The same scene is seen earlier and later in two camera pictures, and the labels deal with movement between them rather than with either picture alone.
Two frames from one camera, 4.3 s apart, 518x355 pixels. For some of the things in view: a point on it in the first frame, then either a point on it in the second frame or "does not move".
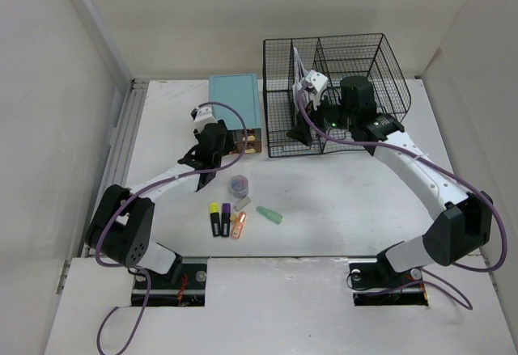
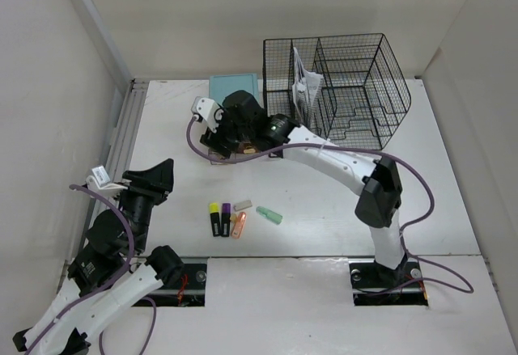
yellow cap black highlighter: x=215 y=218 does not move
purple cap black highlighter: x=225 y=219 does not move
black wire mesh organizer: x=336 y=58 does not move
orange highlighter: x=239 y=226 does not move
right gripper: x=300 y=132 to x=214 y=139
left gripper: x=227 y=146 to x=160 y=179
